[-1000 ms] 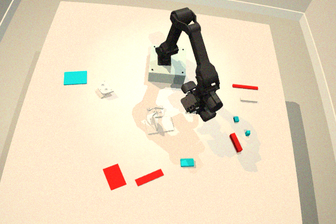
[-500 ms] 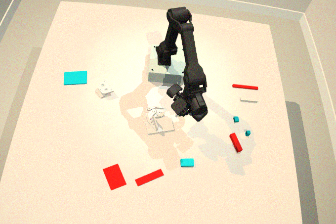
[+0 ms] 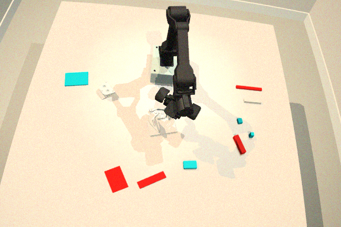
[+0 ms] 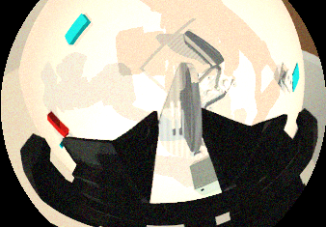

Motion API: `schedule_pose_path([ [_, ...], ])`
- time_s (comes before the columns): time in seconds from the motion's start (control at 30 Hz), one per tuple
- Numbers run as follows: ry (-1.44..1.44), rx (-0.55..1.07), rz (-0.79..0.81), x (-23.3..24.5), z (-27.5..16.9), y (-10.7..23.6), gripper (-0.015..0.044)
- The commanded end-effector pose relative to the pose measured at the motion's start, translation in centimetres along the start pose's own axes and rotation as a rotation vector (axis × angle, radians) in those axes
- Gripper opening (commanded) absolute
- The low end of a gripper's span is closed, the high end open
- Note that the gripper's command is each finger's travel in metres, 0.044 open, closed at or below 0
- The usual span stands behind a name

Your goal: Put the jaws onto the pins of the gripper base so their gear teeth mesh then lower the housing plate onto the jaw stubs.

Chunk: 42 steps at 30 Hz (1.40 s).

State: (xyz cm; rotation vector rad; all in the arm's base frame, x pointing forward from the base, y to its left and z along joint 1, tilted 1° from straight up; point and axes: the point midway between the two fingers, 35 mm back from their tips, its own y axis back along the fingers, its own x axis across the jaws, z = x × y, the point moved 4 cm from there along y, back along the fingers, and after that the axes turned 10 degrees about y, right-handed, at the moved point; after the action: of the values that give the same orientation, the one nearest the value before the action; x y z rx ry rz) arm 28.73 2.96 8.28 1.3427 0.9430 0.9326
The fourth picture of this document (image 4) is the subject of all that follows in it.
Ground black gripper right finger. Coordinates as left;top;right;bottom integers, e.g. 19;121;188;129
202;108;288;193

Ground cyan flat rectangular plate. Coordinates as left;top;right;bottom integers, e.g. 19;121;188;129
291;62;300;93

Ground cyan rectangular block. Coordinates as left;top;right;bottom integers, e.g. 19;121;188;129
65;14;91;45

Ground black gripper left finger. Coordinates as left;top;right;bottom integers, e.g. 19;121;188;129
63;111;159;203

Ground red rectangular block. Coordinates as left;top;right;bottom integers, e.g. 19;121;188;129
47;111;69;136

